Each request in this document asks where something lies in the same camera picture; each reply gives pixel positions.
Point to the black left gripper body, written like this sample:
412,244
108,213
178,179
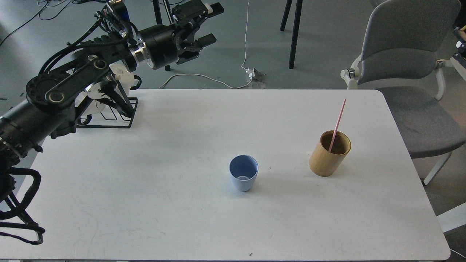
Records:
147,45

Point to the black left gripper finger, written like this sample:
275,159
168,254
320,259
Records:
190,50
193,11

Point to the blue plastic cup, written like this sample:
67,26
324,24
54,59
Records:
243,172

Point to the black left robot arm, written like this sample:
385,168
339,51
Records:
49,107

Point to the white power strip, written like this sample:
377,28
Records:
254,75

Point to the white mug on rack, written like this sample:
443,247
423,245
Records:
122,78

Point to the black table leg right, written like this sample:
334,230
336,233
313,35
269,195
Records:
295,29

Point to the bamboo cylinder holder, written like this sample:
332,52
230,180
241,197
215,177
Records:
329,153

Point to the grey office chair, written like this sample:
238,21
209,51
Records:
400,45

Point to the black wire rack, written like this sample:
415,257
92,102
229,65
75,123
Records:
118,115

